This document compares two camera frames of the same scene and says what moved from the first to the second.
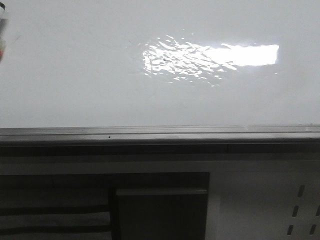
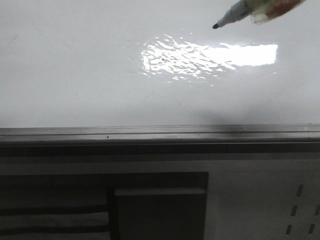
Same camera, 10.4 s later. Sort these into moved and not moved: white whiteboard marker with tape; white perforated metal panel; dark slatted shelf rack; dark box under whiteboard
Moved: white whiteboard marker with tape
Not moved: dark box under whiteboard; dark slatted shelf rack; white perforated metal panel
